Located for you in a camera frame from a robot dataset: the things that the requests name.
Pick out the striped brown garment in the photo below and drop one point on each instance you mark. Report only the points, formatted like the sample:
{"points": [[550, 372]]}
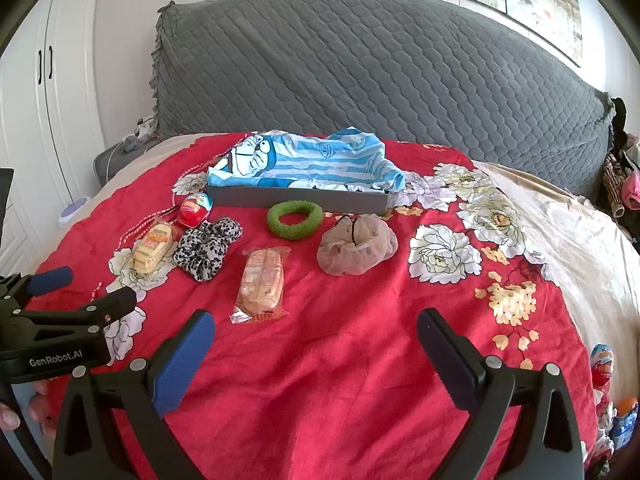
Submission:
{"points": [[612, 185]]}

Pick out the orange print snack packet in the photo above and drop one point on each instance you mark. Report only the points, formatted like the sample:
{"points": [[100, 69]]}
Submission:
{"points": [[261, 282]]}

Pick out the person's left hand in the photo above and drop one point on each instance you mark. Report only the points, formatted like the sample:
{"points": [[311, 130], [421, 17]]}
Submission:
{"points": [[7, 416]]}

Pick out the dark flat object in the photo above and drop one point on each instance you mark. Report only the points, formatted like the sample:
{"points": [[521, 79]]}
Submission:
{"points": [[5, 205]]}

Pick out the blue orange toy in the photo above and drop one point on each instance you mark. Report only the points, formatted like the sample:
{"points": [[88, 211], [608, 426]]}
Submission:
{"points": [[626, 420]]}

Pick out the red egg toy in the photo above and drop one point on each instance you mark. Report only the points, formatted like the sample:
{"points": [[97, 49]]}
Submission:
{"points": [[602, 362], [195, 210]]}

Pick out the pink garment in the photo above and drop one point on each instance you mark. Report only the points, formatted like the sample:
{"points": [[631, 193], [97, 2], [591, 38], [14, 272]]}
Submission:
{"points": [[632, 187]]}

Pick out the beige mesh scrunchie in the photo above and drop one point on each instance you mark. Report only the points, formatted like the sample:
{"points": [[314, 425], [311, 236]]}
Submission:
{"points": [[350, 252]]}

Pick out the green fluffy scrunchie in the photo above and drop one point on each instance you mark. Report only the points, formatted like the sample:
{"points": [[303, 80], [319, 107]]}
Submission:
{"points": [[280, 230]]}

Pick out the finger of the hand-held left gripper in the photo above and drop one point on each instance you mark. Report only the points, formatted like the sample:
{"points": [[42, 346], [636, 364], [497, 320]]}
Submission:
{"points": [[100, 307], [50, 280]]}

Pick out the black garment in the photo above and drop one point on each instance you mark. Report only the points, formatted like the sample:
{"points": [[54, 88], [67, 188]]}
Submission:
{"points": [[619, 120]]}

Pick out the purple white device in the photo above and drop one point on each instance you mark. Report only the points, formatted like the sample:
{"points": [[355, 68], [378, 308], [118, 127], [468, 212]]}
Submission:
{"points": [[74, 210]]}

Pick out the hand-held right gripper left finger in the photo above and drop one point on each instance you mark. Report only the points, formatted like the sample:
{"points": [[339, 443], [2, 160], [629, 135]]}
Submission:
{"points": [[185, 360]]}

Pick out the grey quilted headboard cover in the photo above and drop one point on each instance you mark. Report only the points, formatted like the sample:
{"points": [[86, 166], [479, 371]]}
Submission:
{"points": [[375, 75]]}

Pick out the leopard print scrunchie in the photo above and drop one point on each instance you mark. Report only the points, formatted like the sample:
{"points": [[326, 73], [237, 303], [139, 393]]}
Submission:
{"points": [[205, 250]]}

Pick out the grey bedside table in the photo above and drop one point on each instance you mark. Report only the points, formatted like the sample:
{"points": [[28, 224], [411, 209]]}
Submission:
{"points": [[112, 165]]}

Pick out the blue striped cartoon cloth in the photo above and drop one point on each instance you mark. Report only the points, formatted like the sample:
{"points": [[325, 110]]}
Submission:
{"points": [[300, 160]]}

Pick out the yellow snack packet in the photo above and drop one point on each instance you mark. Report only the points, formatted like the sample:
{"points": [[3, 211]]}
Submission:
{"points": [[152, 250]]}

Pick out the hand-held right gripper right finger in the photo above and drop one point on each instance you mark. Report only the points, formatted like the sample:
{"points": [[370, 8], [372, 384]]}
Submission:
{"points": [[450, 360]]}

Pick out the red floral blanket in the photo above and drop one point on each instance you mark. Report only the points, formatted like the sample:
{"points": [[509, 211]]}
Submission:
{"points": [[325, 360]]}

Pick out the white wardrobe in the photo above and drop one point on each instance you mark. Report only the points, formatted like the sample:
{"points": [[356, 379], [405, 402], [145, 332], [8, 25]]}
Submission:
{"points": [[30, 110]]}

